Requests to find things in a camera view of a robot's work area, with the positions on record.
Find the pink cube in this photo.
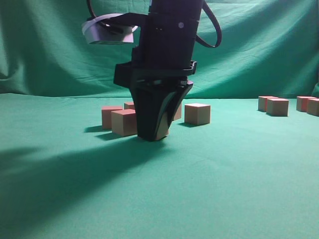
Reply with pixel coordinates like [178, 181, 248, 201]
[156, 112, 169, 140]

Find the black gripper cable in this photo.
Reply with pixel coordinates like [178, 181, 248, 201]
[86, 0, 223, 49]

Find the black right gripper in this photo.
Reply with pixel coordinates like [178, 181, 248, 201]
[114, 13, 198, 141]

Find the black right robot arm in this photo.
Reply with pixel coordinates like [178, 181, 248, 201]
[114, 0, 203, 141]

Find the pink cube column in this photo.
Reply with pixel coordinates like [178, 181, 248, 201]
[184, 103, 211, 125]
[296, 96, 315, 112]
[111, 109, 137, 136]
[306, 98, 319, 117]
[266, 98, 289, 117]
[101, 106, 123, 129]
[258, 96, 277, 112]
[124, 102, 135, 110]

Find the pink cube carried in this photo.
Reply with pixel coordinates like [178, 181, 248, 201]
[173, 103, 182, 121]

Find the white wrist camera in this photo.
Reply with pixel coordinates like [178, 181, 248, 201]
[82, 13, 138, 45]

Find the green cloth backdrop and cover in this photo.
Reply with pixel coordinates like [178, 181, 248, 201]
[0, 0, 319, 239]

